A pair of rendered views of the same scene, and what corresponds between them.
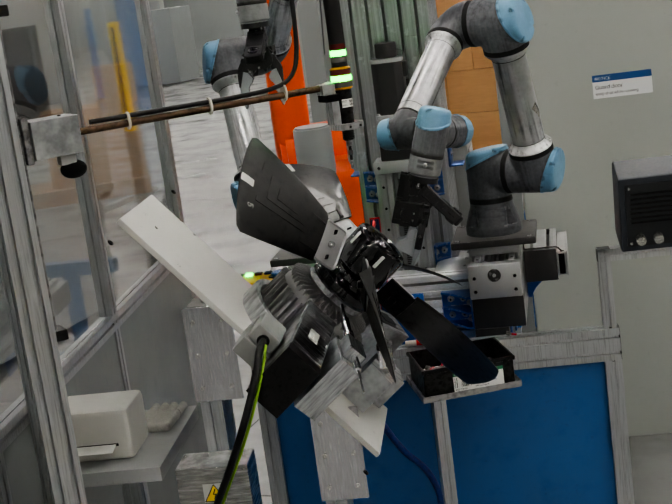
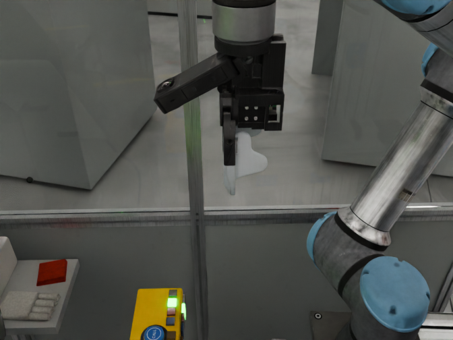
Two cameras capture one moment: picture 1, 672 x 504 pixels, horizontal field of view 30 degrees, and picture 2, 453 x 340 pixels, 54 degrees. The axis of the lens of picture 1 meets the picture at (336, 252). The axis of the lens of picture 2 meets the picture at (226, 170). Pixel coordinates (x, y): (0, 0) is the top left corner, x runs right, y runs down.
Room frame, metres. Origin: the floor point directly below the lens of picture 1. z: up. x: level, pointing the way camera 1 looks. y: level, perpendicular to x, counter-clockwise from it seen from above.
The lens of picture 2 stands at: (3.05, -0.40, 1.86)
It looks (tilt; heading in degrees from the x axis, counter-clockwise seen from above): 35 degrees down; 81
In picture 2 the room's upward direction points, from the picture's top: straight up
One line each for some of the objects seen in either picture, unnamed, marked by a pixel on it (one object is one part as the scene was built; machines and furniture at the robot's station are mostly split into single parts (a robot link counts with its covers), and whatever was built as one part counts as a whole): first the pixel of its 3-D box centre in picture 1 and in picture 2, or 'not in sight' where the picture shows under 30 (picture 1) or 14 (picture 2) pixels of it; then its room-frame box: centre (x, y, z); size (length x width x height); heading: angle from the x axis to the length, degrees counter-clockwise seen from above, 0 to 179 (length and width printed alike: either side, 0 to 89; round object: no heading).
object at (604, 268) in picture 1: (606, 287); not in sight; (2.89, -0.63, 0.96); 0.03 x 0.03 x 0.20; 83
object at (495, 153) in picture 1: (490, 170); not in sight; (3.32, -0.44, 1.20); 0.13 x 0.12 x 0.14; 57
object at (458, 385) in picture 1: (460, 367); not in sight; (2.78, -0.25, 0.85); 0.22 x 0.17 x 0.07; 97
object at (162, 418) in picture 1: (161, 416); (28, 305); (2.64, 0.43, 0.87); 0.15 x 0.09 x 0.02; 169
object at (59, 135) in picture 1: (48, 137); not in sight; (2.31, 0.50, 1.54); 0.10 x 0.07 x 0.08; 118
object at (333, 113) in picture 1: (340, 105); not in sight; (2.60, -0.05, 1.50); 0.09 x 0.07 x 0.10; 118
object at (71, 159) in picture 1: (73, 165); not in sight; (2.33, 0.46, 1.49); 0.05 x 0.04 x 0.05; 118
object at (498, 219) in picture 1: (492, 213); not in sight; (3.32, -0.43, 1.09); 0.15 x 0.15 x 0.10
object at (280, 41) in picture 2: (258, 46); (248, 81); (3.16, 0.12, 1.62); 0.09 x 0.08 x 0.12; 173
